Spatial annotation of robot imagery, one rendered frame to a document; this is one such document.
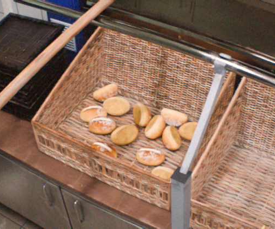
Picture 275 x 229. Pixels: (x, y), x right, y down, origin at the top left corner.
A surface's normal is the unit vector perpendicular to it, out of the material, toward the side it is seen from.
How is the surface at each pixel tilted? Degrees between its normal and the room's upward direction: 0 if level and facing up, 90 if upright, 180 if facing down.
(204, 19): 70
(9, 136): 0
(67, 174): 0
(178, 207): 90
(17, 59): 0
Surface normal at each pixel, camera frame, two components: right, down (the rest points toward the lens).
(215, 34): -0.52, 0.33
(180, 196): -0.54, 0.62
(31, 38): -0.07, -0.71
